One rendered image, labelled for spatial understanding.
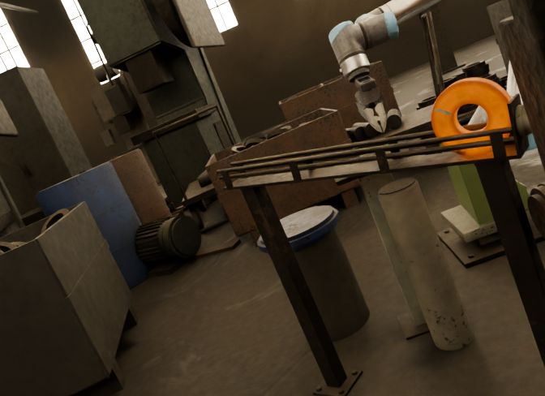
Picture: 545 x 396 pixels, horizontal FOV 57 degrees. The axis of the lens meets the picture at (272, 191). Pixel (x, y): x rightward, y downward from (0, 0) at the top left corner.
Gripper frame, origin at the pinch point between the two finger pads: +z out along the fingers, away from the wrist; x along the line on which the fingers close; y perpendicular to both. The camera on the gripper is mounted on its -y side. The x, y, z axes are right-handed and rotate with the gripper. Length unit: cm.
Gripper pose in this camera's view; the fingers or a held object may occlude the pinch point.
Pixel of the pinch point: (381, 127)
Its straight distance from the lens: 165.0
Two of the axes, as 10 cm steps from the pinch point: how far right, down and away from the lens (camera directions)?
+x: -9.2, 3.7, 1.4
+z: 3.4, 9.3, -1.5
